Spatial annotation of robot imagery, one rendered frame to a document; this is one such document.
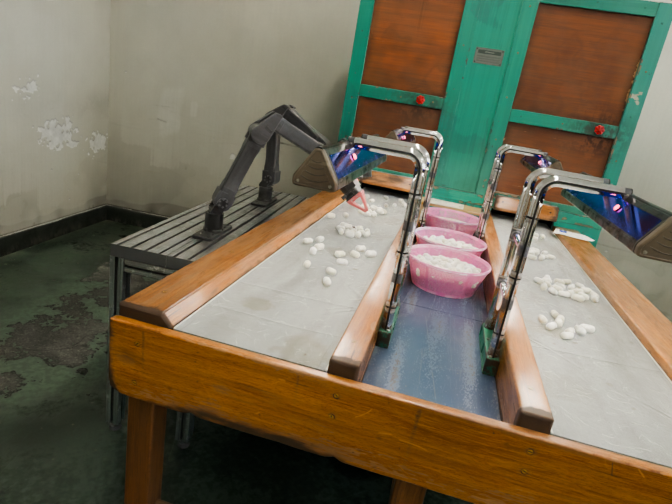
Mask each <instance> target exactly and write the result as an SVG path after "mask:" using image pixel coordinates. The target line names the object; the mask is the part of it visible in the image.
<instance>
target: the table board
mask: <svg viewBox="0 0 672 504"><path fill-rule="evenodd" d="M109 381H110V385H111V386H112V387H113V388H114V389H115V390H117V391H118V392H119V393H121V394H124V395H127V396H130V397H133V398H136V399H139V400H142V401H146V402H149V403H152V404H155V405H159V406H162V407H165V408H168V409H171V410H175V411H178V412H181V413H192V414H193V415H195V416H197V417H198V418H201V419H204V420H207V421H210V422H213V423H216V424H220V425H223V426H226V427H229V428H233V429H236V430H239V431H242V432H245V433H249V434H252V435H255V436H258V437H262V438H265V439H269V440H273V441H277V442H280V443H282V444H285V445H288V446H291V447H294V448H297V449H300V450H303V451H306V452H310V453H313V454H316V455H320V456H324V457H335V458H336V459H338V460H339V461H341V462H342V463H345V464H348V465H352V466H355V467H358V468H361V469H364V470H368V471H371V472H374V473H377V474H380V475H384V476H387V477H390V478H394V479H398V480H401V481H405V482H409V483H412V484H415V485H417V486H420V487H423V488H426V489H429V490H432V491H435V492H438V493H442V494H445V495H448V496H451V497H454V498H458V499H461V500H464V501H467V502H471V503H474V504H672V469H670V468H667V467H663V466H660V465H656V464H652V463H649V462H645V461H642V460H638V459H634V458H631V457H627V456H624V455H620V454H616V453H613V452H609V451H606V450H602V449H598V448H595V447H591V446H588V445H584V444H581V443H577V442H573V441H570V440H566V439H563V438H559V437H555V436H552V435H548V434H545V433H541V432H537V431H534V430H530V429H527V428H523V427H519V426H516V425H512V424H509V423H505V422H502V421H498V420H494V419H491V418H487V417H484V416H480V415H476V414H473V413H469V412H466V411H462V410H458V409H455V408H451V407H448V406H444V405H440V404H437V403H433V402H430V401H426V400H423V399H419V398H415V397H412V396H408V395H405V394H401V393H397V392H394V391H390V390H387V389H383V388H379V387H376V386H372V385H369V384H365V383H361V382H358V381H354V380H351V379H347V378H344V377H340V376H336V375H333V374H329V373H326V372H322V371H318V370H315V369H311V368H308V367H304V366H300V365H297V364H293V363H290V362H286V361H282V360H279V359H275V358H272V357H268V356H265V355H261V354H257V353H254V352H250V351H247V350H243V349H239V348H236V347H232V346H229V345H225V344H221V343H218V342H214V341H211V340H207V339H203V338H200V337H196V336H193V335H189V334H186V333H182V332H178V331H175V330H171V329H168V328H164V327H160V326H157V325H153V324H150V323H146V322H142V321H139V320H135V319H132V318H128V317H124V316H121V315H115V316H113V317H111V318H110V336H109Z"/></svg>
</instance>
